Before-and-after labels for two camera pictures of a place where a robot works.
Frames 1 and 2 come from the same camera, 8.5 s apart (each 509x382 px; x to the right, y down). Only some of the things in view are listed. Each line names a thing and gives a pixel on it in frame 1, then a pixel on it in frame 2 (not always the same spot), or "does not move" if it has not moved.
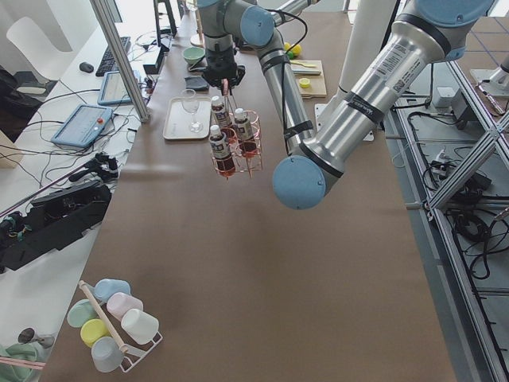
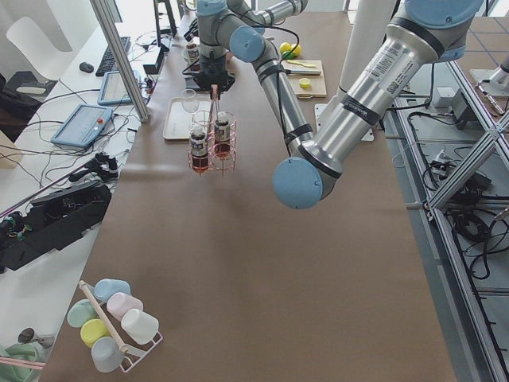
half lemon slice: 305,83 does not move
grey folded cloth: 196,83 does not move
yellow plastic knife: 300,63 does not move
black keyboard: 108,64 does not move
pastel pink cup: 119,303 does not move
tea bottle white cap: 219,110 -> 193,52
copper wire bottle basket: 236,142 -> 212,144
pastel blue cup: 105,287 does not move
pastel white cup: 140,326 does not move
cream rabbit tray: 188,118 does not move
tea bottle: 221,152 -> 200,154
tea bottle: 244,131 -> 222,141
